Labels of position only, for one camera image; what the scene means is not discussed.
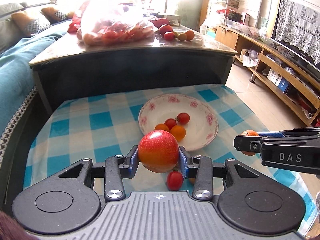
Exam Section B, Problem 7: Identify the orange patterned throw pillow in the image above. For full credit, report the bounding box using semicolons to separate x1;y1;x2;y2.
41;6;69;23
11;11;52;37

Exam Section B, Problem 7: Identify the blue white box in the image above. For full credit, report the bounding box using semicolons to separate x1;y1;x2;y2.
267;67;290;93

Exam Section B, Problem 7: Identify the wooden TV stand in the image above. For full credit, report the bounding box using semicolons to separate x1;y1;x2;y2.
215;25;320;128

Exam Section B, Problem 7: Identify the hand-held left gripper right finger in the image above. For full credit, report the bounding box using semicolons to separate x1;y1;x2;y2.
179;145;270;202

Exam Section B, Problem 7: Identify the red plastic bag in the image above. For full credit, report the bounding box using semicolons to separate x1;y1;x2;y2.
67;12;83;33

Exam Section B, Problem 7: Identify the grey leather sofa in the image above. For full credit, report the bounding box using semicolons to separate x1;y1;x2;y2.
0;0;58;55

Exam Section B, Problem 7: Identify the white lace cloth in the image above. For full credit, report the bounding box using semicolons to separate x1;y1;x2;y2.
275;0;320;64

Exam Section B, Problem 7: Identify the white cardboard box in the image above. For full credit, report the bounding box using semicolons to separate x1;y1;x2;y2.
166;14;182;27

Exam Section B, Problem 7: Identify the dark coffee table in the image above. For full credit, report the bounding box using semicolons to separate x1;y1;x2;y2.
29;25;238;110

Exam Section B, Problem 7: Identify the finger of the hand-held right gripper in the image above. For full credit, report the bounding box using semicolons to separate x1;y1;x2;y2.
256;128;320;137
234;134;320;153

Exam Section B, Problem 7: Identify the black television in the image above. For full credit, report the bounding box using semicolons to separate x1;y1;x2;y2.
270;0;320;72

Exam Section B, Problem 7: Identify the small red tomato with stem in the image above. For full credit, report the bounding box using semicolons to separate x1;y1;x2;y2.
176;113;190;125

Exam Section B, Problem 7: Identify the dark red cloth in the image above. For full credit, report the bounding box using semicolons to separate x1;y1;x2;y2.
0;211;25;240

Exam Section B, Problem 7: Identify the white floral plate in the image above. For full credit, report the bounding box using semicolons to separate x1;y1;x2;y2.
138;94;219;152

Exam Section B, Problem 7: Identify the dark wicker basket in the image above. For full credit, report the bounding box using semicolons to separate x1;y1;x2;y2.
226;10;242;22

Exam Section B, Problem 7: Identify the blue white checked tablecloth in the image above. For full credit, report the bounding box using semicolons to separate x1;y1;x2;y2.
22;84;315;238

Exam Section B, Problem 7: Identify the white paper bag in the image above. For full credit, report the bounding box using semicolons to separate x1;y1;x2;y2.
241;50;259;67

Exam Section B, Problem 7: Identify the clear plastic bag with produce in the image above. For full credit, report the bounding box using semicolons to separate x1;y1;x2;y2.
76;0;159;46

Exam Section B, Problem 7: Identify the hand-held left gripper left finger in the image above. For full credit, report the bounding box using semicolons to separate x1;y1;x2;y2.
50;145;139;202

